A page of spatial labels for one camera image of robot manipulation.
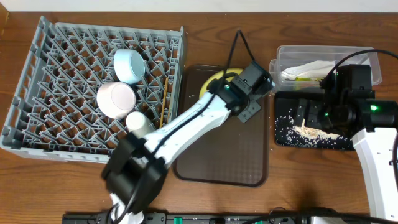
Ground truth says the black food waste tray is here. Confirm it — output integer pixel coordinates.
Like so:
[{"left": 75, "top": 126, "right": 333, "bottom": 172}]
[{"left": 274, "top": 91, "right": 354, "bottom": 151}]

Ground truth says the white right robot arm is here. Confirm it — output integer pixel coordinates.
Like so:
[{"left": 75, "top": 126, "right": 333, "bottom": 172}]
[{"left": 294, "top": 65, "right": 397, "bottom": 221}]

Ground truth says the spilled rice pile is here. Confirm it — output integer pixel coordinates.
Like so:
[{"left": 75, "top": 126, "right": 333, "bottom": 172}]
[{"left": 274, "top": 115, "right": 349, "bottom": 149}]

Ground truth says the white napkin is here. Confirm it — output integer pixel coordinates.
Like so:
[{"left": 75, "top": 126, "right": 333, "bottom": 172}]
[{"left": 280, "top": 60, "right": 335, "bottom": 80}]

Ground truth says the wooden chopstick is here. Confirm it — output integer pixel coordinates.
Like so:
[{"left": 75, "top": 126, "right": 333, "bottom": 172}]
[
  {"left": 166, "top": 84, "right": 174, "bottom": 124},
  {"left": 159, "top": 77, "right": 169, "bottom": 128}
]

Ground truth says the clear plastic waste bin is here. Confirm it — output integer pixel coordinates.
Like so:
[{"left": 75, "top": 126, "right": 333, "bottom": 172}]
[{"left": 269, "top": 45, "right": 369, "bottom": 94}]

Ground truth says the green snack wrapper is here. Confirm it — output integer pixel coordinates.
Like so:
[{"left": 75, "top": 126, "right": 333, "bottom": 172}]
[{"left": 294, "top": 77, "right": 323, "bottom": 82}]

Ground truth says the brown plastic serving tray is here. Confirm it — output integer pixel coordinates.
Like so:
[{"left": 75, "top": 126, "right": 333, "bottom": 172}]
[{"left": 172, "top": 64, "right": 269, "bottom": 188}]

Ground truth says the pink shallow bowl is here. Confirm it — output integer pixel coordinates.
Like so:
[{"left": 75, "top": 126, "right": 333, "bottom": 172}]
[{"left": 96, "top": 82, "right": 136, "bottom": 119}]

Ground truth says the light blue bowl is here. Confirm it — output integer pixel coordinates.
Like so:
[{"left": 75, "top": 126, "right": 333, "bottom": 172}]
[{"left": 113, "top": 49, "right": 146, "bottom": 85}]

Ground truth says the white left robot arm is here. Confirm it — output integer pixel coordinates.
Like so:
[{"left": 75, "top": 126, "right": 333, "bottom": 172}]
[{"left": 101, "top": 61, "right": 274, "bottom": 223}]

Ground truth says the yellow round plate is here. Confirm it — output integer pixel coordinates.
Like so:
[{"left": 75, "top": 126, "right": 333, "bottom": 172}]
[{"left": 199, "top": 68, "right": 243, "bottom": 98}]

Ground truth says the white small cup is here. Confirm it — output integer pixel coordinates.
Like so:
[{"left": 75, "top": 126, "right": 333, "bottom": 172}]
[{"left": 126, "top": 111, "right": 155, "bottom": 138}]

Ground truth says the grey plastic dishwasher rack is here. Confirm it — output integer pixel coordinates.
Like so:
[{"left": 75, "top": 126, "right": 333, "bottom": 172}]
[{"left": 1, "top": 17, "right": 186, "bottom": 163}]

